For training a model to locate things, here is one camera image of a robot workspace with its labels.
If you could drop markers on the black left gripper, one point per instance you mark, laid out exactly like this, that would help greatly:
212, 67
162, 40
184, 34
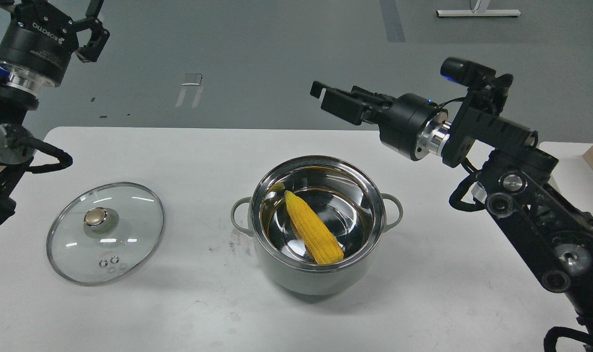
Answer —
40, 38

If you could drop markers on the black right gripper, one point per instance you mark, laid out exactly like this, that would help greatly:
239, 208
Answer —
405, 123

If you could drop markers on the yellow corn cob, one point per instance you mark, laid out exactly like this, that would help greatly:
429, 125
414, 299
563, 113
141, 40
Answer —
319, 241

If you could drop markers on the glass pot lid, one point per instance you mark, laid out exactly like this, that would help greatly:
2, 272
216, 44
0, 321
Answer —
105, 233

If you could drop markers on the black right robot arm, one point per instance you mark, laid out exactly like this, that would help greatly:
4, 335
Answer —
508, 176

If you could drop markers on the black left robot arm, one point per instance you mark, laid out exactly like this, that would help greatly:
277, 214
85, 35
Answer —
20, 151

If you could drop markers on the grey steel cooking pot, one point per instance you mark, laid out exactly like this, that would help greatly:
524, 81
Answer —
345, 200

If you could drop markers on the white stand base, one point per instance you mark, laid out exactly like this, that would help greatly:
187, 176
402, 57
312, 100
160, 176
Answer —
481, 9

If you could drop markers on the white side table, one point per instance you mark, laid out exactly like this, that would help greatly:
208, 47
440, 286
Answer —
572, 176

